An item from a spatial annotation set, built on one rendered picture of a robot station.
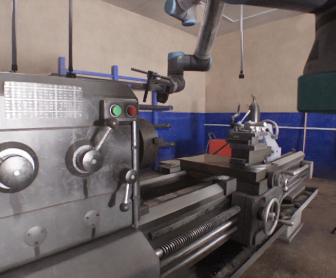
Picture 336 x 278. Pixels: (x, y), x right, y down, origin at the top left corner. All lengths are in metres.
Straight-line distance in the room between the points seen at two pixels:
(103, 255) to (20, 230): 0.23
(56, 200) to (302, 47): 5.38
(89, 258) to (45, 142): 0.34
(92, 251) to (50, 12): 4.00
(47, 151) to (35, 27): 3.68
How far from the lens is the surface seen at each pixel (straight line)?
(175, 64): 1.24
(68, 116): 0.65
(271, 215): 1.34
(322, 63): 0.42
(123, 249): 0.76
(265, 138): 2.10
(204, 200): 1.15
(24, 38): 4.13
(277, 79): 5.61
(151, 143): 0.99
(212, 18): 1.12
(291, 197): 2.44
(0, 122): 0.62
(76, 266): 0.71
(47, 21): 4.31
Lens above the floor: 1.22
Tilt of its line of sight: 6 degrees down
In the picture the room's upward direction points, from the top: straight up
